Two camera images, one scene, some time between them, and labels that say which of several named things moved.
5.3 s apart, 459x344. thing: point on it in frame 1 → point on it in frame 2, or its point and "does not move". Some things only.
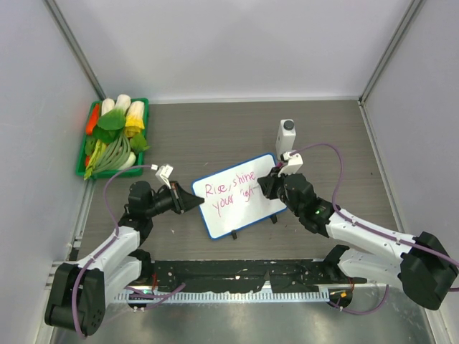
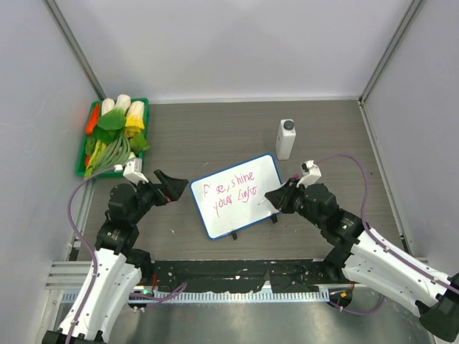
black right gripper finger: (269, 184) → (281, 198)
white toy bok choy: (107, 104) does not move
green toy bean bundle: (118, 155) does not move
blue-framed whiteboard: (234, 198) does not move
